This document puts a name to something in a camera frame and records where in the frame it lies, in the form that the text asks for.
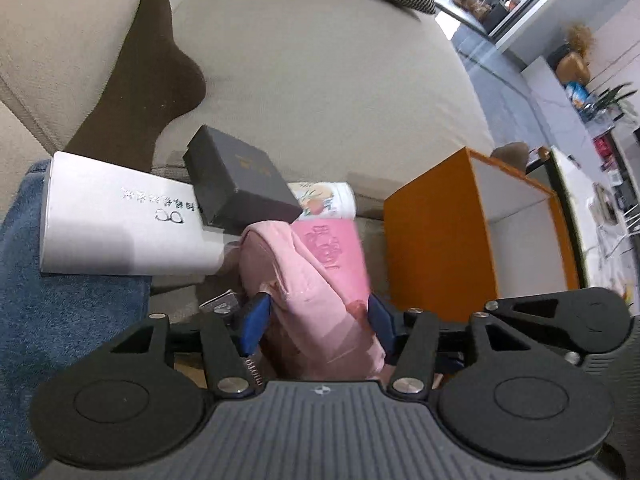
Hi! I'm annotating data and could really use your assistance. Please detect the white flat box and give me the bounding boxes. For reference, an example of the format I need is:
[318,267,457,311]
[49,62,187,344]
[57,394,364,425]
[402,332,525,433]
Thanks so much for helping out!
[39,151,243,277]

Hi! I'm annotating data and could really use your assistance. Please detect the dark grey square box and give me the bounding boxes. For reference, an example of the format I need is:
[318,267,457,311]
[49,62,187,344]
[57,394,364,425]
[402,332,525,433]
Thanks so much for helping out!
[182,125,304,226]

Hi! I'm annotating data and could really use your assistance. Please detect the person's right foot brown sock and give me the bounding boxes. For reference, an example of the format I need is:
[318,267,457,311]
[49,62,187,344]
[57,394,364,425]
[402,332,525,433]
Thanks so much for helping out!
[491,142,532,173]

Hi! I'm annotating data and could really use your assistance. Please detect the white marble table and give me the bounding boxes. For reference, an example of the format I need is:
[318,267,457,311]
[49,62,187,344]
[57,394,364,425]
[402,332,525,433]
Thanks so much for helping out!
[525,145,640,306]

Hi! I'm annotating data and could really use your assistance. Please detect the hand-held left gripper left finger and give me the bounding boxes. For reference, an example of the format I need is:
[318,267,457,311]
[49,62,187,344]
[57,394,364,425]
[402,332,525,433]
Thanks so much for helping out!
[106,291,273,401]

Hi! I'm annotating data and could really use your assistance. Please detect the gold figurine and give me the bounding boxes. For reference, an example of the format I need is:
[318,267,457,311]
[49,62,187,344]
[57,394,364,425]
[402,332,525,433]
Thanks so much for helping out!
[556,24,595,86]

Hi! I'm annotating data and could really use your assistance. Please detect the person's left foot brown sock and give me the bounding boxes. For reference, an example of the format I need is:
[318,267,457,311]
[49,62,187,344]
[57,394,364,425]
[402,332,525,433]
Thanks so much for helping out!
[65,0,207,173]

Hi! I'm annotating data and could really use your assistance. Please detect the pink printed packet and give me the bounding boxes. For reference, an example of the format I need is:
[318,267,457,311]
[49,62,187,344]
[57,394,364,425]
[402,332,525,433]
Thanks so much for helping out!
[291,219,372,311]

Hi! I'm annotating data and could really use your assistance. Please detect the orange cardboard box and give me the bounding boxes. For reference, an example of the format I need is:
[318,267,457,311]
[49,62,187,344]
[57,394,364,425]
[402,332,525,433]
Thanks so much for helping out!
[383,146,581,323]

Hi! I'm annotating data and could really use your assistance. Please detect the green potted plant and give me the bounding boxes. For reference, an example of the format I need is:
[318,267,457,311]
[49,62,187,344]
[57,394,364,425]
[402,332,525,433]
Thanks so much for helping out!
[585,84,638,122]

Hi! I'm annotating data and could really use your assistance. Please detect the small silver object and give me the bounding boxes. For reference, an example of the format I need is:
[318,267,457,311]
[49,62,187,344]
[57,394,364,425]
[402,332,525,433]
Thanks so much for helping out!
[199,290,242,315]

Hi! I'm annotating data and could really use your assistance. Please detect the person's foot brown sock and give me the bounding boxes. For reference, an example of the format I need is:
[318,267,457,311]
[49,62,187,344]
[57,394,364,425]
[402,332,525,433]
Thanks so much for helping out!
[491,142,532,173]
[65,0,207,173]

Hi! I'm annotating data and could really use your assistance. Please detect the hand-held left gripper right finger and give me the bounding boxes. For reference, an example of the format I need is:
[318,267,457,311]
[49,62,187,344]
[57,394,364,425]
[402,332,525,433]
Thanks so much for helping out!
[367,292,551,403]

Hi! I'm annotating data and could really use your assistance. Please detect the person's left leg blue jeans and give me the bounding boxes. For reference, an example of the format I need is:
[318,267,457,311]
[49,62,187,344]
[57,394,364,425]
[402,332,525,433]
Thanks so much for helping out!
[0,159,152,476]

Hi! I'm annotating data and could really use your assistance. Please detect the beige sofa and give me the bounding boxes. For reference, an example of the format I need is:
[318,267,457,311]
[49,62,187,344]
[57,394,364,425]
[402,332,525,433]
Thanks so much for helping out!
[0,0,496,321]

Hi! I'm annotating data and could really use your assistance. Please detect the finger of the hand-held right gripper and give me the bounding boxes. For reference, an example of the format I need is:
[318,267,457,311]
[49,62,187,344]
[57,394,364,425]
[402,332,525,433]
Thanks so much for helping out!
[484,289,577,337]

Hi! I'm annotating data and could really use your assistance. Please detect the peach print tissue pack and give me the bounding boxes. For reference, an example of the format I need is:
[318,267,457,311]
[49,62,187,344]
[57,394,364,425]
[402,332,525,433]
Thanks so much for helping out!
[287,181,357,222]

